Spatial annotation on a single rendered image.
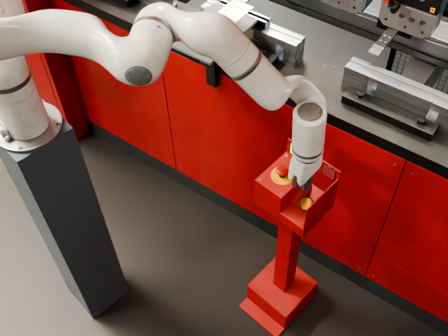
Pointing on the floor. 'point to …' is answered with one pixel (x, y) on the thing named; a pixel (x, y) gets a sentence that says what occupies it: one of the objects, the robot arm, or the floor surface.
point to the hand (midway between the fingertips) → (305, 183)
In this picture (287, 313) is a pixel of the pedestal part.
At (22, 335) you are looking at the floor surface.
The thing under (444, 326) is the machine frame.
